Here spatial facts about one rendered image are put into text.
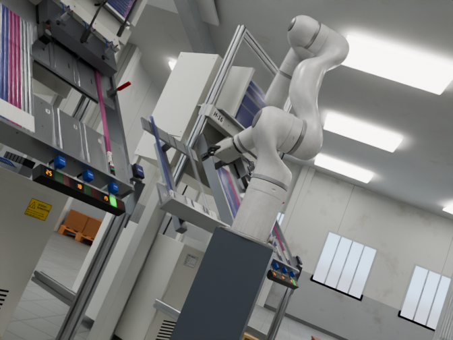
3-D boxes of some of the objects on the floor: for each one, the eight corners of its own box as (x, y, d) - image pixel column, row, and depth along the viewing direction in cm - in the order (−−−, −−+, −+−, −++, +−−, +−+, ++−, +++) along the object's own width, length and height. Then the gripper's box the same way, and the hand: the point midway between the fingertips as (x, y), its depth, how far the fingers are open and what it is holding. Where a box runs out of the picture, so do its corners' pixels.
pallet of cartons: (86, 239, 869) (96, 218, 877) (127, 257, 851) (137, 235, 859) (54, 231, 751) (67, 207, 758) (102, 252, 733) (114, 227, 740)
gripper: (229, 142, 182) (195, 161, 190) (253, 159, 194) (222, 177, 202) (226, 127, 187) (194, 147, 194) (251, 146, 199) (219, 164, 206)
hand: (209, 162), depth 198 cm, fingers open, 8 cm apart
